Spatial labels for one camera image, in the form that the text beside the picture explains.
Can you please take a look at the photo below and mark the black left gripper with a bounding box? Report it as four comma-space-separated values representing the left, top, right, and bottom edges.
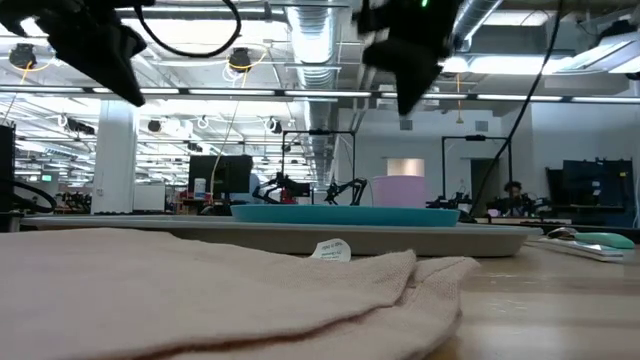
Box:
0, 0, 155, 106

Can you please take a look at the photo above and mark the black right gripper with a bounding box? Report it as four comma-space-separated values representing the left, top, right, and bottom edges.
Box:
358, 0, 464, 115

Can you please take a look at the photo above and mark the lilac plastic mug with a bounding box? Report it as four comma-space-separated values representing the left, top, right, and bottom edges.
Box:
372, 174, 427, 209

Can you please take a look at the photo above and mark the blue plastic plate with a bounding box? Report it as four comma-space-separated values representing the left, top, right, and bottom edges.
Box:
229, 203, 461, 228

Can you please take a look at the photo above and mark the beige cloth napkin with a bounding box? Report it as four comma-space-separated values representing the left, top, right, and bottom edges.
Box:
0, 227, 481, 360

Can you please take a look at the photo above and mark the knife with pale green handle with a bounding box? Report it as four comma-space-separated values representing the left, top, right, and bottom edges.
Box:
527, 237, 627, 263

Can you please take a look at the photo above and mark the spoon with green handle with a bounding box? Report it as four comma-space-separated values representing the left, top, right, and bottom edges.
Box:
546, 226, 637, 251

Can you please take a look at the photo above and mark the grey plastic tray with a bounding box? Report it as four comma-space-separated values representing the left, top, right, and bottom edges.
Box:
22, 214, 545, 258

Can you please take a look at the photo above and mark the long linear light strip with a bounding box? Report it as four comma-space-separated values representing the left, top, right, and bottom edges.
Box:
0, 85, 640, 104

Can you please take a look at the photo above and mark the white square pillar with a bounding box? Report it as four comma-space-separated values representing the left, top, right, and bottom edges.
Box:
91, 98, 140, 215

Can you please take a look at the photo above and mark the black box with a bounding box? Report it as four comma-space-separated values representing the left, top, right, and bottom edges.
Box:
0, 123, 17, 234

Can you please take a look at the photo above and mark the person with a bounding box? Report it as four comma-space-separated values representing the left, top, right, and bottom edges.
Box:
492, 180, 534, 217

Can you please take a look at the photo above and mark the black monitor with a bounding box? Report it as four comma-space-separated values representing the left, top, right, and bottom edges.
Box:
188, 154, 254, 202

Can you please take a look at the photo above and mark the wooden desk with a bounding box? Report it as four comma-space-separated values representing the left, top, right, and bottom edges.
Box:
474, 216, 572, 226

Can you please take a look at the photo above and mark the black cord reel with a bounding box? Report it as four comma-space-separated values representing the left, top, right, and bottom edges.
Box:
228, 47, 253, 73
8, 43, 37, 70

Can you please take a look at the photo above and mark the silver ventilation duct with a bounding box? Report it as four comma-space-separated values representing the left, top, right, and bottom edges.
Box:
452, 0, 505, 49
284, 0, 342, 189

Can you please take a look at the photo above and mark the black gantry frame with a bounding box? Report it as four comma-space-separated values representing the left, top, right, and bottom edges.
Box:
441, 134, 514, 201
281, 128, 357, 206

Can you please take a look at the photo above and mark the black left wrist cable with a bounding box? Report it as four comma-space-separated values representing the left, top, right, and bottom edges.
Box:
132, 0, 243, 59

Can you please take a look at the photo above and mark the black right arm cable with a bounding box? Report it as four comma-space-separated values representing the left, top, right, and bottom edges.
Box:
468, 0, 565, 217

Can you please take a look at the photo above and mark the black looped cable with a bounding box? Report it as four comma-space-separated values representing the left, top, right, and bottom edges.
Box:
9, 178, 58, 214

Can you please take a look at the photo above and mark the yellow hanging cord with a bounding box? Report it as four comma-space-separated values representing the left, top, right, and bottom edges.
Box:
208, 69, 244, 204

